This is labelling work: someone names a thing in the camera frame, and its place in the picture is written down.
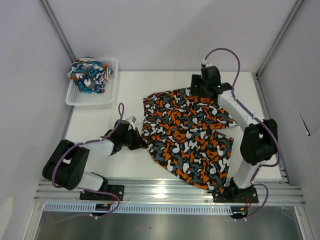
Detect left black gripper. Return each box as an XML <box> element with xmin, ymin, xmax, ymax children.
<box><xmin>121</xmin><ymin>127</ymin><xmax>147</xmax><ymax>151</ymax></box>

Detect orange black camouflage shorts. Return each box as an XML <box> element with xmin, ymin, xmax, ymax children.
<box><xmin>141</xmin><ymin>87</ymin><xmax>238</xmax><ymax>192</ymax></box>

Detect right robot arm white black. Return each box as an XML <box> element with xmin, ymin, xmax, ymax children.
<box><xmin>190</xmin><ymin>63</ymin><xmax>279</xmax><ymax>203</ymax></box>

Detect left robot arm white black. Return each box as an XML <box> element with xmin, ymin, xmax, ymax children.
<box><xmin>42</xmin><ymin>116</ymin><xmax>147</xmax><ymax>200</ymax></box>

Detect blue patterned shorts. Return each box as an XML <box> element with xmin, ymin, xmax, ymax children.
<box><xmin>67</xmin><ymin>56</ymin><xmax>114</xmax><ymax>94</ymax></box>

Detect white plastic basket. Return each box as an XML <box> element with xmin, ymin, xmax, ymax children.
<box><xmin>65</xmin><ymin>57</ymin><xmax>119</xmax><ymax>108</ymax></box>

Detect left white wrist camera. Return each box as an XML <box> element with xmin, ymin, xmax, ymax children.
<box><xmin>126</xmin><ymin>116</ymin><xmax>137</xmax><ymax>125</ymax></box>

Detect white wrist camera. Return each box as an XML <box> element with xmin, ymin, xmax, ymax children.
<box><xmin>200</xmin><ymin>59</ymin><xmax>216</xmax><ymax>68</ymax></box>
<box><xmin>126</xmin><ymin>116</ymin><xmax>137</xmax><ymax>125</ymax></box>

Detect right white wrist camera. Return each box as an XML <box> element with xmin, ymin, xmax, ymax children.
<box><xmin>200</xmin><ymin>59</ymin><xmax>216</xmax><ymax>68</ymax></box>

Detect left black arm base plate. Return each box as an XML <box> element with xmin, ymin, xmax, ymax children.
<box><xmin>79</xmin><ymin>184</ymin><xmax>125</xmax><ymax>201</ymax></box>

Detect right aluminium side rail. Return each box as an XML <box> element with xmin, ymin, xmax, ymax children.
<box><xmin>252</xmin><ymin>73</ymin><xmax>292</xmax><ymax>186</ymax></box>

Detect aluminium side rail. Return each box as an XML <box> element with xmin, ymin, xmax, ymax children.
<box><xmin>252</xmin><ymin>73</ymin><xmax>292</xmax><ymax>186</ymax></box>
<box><xmin>48</xmin><ymin>107</ymin><xmax>76</xmax><ymax>181</ymax></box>

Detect left aluminium side rail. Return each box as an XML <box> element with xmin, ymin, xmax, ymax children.
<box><xmin>48</xmin><ymin>107</ymin><xmax>76</xmax><ymax>181</ymax></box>

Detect white slotted cable duct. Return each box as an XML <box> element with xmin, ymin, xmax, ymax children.
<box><xmin>43</xmin><ymin>202</ymin><xmax>233</xmax><ymax>216</ymax></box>

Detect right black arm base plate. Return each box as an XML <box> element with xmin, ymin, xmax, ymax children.
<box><xmin>212</xmin><ymin>186</ymin><xmax>259</xmax><ymax>204</ymax></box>

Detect right aluminium corner post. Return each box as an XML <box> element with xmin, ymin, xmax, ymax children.
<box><xmin>255</xmin><ymin>0</ymin><xmax>307</xmax><ymax>80</ymax></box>

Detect aluminium corner post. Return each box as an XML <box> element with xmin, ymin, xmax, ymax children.
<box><xmin>255</xmin><ymin>0</ymin><xmax>307</xmax><ymax>80</ymax></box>
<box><xmin>38</xmin><ymin>0</ymin><xmax>76</xmax><ymax>62</ymax></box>

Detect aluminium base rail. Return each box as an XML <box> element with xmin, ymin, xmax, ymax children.
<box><xmin>33</xmin><ymin>178</ymin><xmax>306</xmax><ymax>207</ymax></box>

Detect left aluminium corner post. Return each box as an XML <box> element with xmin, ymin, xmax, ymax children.
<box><xmin>38</xmin><ymin>0</ymin><xmax>76</xmax><ymax>62</ymax></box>

